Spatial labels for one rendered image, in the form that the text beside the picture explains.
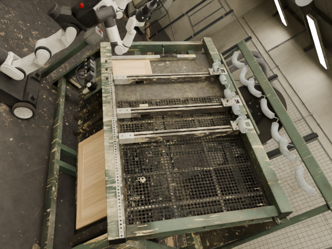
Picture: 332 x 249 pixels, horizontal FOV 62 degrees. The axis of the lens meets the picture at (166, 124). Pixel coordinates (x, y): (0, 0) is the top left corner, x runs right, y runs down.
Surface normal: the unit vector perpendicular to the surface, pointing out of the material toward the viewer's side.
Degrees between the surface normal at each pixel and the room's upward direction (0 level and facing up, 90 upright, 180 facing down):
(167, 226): 51
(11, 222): 0
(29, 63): 90
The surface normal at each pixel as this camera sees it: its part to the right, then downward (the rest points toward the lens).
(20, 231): 0.83, -0.45
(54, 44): 0.17, 0.76
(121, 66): 0.10, -0.64
